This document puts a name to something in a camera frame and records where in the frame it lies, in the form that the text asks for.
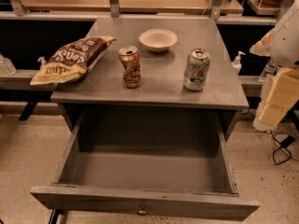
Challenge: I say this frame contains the white green 7up can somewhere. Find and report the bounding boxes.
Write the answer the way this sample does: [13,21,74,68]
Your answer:
[184,49,210,91]

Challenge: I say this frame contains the brown yellow chip bag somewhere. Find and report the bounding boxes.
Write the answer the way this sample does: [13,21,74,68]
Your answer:
[31,35,116,86]

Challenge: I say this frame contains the small pump bottle left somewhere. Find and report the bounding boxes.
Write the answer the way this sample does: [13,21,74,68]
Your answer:
[37,56,47,68]

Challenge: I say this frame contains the white paper bowl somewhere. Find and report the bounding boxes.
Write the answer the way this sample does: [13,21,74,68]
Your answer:
[139,29,178,53]

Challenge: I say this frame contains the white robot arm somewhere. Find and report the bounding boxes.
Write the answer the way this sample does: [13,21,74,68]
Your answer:
[249,0,299,132]

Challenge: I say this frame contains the metal drawer knob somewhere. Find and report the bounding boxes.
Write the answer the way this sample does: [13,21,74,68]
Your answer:
[137,204,147,216]

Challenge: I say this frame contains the open grey top drawer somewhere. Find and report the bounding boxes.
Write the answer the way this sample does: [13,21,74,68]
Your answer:
[31,107,259,221]

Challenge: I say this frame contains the wooden back table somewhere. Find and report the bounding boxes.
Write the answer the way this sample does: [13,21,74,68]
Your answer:
[21,0,211,14]

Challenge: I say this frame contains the clear container far left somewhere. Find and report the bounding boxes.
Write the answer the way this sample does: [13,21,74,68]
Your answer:
[0,54,17,75]

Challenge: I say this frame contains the gold brown soda can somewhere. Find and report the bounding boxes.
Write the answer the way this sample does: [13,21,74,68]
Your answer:
[119,46,141,89]

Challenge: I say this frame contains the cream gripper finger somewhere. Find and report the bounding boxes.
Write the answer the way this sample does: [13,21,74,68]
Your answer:
[249,30,274,57]

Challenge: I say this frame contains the grey cabinet with top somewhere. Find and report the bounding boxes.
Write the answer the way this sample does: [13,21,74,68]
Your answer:
[51,15,248,114]

